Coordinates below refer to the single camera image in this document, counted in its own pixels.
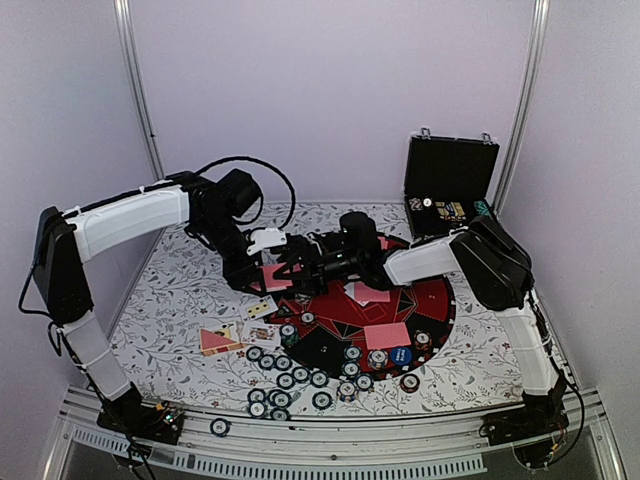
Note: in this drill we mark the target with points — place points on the black poker chip case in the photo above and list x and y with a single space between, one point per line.
446 182

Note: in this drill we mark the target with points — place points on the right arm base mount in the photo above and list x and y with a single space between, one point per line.
534 433

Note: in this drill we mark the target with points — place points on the green chip cluster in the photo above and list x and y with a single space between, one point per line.
280 399
279 414

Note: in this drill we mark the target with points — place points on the green chip table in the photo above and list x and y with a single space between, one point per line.
267 362
283 363

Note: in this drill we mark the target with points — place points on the face down cards seat ten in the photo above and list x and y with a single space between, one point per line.
385 244

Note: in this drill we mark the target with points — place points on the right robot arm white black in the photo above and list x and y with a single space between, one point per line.
496 267

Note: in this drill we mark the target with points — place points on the blue chip stack seat four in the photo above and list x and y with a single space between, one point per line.
377 360

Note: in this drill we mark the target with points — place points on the aluminium frame post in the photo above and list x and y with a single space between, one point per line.
125 28
531 70

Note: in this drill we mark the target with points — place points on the green chip mat seat four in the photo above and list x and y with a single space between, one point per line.
352 353

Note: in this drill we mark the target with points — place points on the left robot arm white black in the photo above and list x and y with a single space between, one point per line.
65 286

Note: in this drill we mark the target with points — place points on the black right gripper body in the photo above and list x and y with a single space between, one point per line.
333 267

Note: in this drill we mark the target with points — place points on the right aluminium frame post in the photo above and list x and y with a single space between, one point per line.
531 70

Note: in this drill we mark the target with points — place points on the brown chip stack seat three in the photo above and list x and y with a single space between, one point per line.
422 341

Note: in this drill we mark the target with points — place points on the king of diamonds card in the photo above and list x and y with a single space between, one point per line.
261 334

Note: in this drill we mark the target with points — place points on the eight of hearts card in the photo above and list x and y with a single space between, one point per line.
350 292

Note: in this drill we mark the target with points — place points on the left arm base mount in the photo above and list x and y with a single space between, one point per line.
161 422

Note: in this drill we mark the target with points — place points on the three of spades card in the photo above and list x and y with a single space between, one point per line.
265 306

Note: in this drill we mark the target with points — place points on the left aluminium frame post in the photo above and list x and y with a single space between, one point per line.
125 28

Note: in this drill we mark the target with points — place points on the face down card mat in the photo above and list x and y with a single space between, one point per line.
365 294

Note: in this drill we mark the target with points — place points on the face down card seat four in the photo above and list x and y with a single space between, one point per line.
386 336

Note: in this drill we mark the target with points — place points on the green chip mat edge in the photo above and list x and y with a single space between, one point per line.
300 374
351 369

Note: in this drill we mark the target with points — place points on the red playing card deck box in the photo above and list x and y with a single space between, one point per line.
221 340

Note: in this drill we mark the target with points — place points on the round red black poker mat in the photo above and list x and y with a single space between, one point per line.
426 305

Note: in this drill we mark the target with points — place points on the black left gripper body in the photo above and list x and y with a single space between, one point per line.
234 272

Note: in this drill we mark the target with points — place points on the green chip front cluster top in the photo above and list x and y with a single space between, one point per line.
280 399

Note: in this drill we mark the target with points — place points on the green chip stack seat six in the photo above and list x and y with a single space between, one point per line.
289 335

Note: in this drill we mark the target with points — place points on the brown 100 poker chip stack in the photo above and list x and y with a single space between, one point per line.
409 383

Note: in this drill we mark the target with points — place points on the blue small blind button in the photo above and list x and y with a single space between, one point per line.
401 356

